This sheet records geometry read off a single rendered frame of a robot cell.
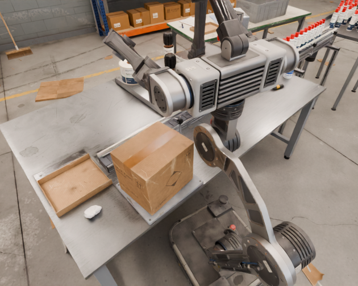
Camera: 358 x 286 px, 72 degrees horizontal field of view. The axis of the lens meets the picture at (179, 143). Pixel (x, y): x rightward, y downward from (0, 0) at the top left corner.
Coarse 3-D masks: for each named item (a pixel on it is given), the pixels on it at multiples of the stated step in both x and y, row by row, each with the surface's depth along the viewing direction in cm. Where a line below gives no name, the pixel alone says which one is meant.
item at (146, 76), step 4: (152, 68) 89; (160, 68) 83; (164, 68) 83; (168, 68) 83; (144, 72) 88; (148, 72) 81; (152, 72) 81; (156, 72) 81; (144, 76) 88; (148, 76) 81; (144, 80) 86; (148, 80) 82; (144, 84) 87; (148, 84) 83; (148, 88) 85; (148, 92) 86
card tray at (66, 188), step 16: (80, 160) 142; (48, 176) 134; (64, 176) 136; (80, 176) 136; (96, 176) 136; (48, 192) 129; (64, 192) 129; (80, 192) 128; (96, 192) 128; (64, 208) 118
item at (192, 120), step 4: (192, 116) 166; (200, 116) 172; (188, 120) 163; (192, 120) 166; (196, 120) 170; (184, 124) 164; (172, 128) 158; (176, 128) 159; (100, 156) 141; (112, 164) 136; (108, 168) 136; (112, 168) 137; (108, 172) 138
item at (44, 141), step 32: (96, 96) 194; (128, 96) 194; (256, 96) 190; (288, 96) 190; (0, 128) 168; (32, 128) 168; (64, 128) 167; (96, 128) 166; (128, 128) 166; (192, 128) 165; (256, 128) 163; (32, 160) 146; (64, 160) 146; (96, 160) 145; (192, 192) 128; (64, 224) 116; (96, 224) 116; (128, 224) 116; (96, 256) 105
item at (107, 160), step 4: (188, 112) 169; (184, 116) 166; (188, 116) 166; (172, 120) 163; (176, 120) 163; (184, 120) 163; (168, 124) 160; (172, 124) 160; (176, 124) 160; (108, 156) 141; (100, 160) 139; (104, 160) 138; (108, 160) 138; (112, 160) 138; (104, 164) 136; (108, 164) 136
